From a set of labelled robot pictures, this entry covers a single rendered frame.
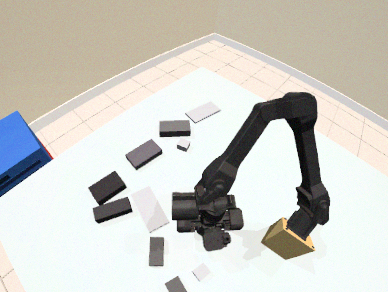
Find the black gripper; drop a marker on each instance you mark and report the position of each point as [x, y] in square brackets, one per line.
[232, 220]

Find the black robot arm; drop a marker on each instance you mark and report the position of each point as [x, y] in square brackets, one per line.
[300, 110]

